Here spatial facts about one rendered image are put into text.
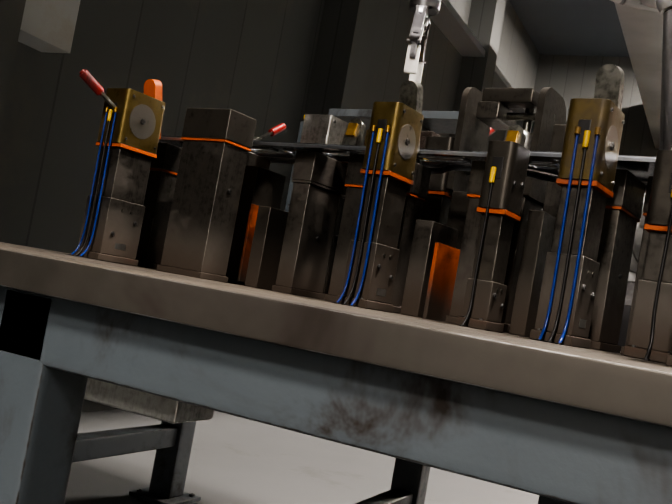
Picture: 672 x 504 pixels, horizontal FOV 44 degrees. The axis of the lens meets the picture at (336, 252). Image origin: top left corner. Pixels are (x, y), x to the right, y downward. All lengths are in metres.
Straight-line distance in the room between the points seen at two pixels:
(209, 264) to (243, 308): 0.84
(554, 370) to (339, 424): 0.21
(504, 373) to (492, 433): 0.07
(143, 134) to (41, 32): 1.54
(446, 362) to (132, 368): 0.35
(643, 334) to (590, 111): 0.31
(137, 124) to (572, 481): 1.31
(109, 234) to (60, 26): 1.71
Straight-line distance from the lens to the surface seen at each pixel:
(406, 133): 1.40
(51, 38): 3.34
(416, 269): 1.48
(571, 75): 10.91
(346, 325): 0.72
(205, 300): 0.79
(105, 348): 0.91
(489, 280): 1.28
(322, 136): 1.88
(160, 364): 0.87
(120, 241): 1.79
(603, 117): 1.21
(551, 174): 1.58
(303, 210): 1.65
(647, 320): 1.17
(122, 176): 1.79
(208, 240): 1.59
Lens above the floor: 0.71
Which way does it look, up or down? 3 degrees up
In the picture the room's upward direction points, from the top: 10 degrees clockwise
